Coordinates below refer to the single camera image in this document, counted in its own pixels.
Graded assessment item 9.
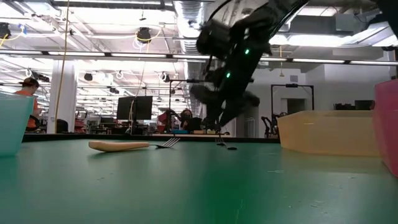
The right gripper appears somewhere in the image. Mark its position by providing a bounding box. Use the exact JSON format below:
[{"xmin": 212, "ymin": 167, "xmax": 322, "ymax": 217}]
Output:
[{"xmin": 190, "ymin": 6, "xmax": 282, "ymax": 131}]

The teal plastic bin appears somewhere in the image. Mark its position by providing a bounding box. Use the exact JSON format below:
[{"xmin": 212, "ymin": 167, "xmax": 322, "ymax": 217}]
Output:
[{"xmin": 0, "ymin": 91, "xmax": 35, "ymax": 157}]

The pink plastic bin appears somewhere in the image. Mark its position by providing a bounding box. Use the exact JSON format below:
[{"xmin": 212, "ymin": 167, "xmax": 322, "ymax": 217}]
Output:
[{"xmin": 372, "ymin": 79, "xmax": 398, "ymax": 179}]

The orange plastic bin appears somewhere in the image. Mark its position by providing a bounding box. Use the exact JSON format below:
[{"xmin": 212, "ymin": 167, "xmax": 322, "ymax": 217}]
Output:
[{"xmin": 276, "ymin": 110, "xmax": 381, "ymax": 157}]

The long light bar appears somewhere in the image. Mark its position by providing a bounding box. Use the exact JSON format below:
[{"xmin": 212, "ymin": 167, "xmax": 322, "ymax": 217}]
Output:
[{"xmin": 0, "ymin": 49, "xmax": 398, "ymax": 66}]

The green table mat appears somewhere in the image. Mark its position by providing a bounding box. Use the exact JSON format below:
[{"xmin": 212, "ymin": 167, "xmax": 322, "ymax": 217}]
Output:
[{"xmin": 0, "ymin": 138, "xmax": 398, "ymax": 224}]

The silver ventilation duct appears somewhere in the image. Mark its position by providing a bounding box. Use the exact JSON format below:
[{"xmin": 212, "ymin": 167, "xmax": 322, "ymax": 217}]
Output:
[{"xmin": 174, "ymin": 0, "xmax": 208, "ymax": 116}]

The round ceiling device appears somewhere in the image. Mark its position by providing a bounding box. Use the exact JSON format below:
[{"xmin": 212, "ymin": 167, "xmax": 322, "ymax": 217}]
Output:
[{"xmin": 136, "ymin": 27, "xmax": 154, "ymax": 44}]

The black monitor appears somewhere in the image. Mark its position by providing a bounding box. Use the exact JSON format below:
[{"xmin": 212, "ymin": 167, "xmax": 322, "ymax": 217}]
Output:
[{"xmin": 116, "ymin": 95, "xmax": 154, "ymax": 121}]

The wooden-handled fork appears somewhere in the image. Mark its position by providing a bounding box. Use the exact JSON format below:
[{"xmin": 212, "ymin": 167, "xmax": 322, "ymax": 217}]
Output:
[{"xmin": 88, "ymin": 137, "xmax": 182, "ymax": 153}]

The black rig frame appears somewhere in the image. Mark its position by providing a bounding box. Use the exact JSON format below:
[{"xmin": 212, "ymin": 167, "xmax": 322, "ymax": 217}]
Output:
[
  {"xmin": 269, "ymin": 83, "xmax": 315, "ymax": 138},
  {"xmin": 169, "ymin": 79, "xmax": 200, "ymax": 135}
]

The red chair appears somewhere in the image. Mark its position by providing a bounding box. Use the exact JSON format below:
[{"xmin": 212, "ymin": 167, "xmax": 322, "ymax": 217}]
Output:
[{"xmin": 74, "ymin": 110, "xmax": 88, "ymax": 133}]

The person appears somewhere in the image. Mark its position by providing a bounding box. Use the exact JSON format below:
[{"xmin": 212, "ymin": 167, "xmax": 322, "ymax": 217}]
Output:
[
  {"xmin": 14, "ymin": 77, "xmax": 42, "ymax": 134},
  {"xmin": 179, "ymin": 108, "xmax": 203, "ymax": 132}
]

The yellow hanging cord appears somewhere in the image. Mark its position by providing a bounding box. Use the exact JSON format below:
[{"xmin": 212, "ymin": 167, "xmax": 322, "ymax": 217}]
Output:
[{"xmin": 53, "ymin": 0, "xmax": 71, "ymax": 134}]

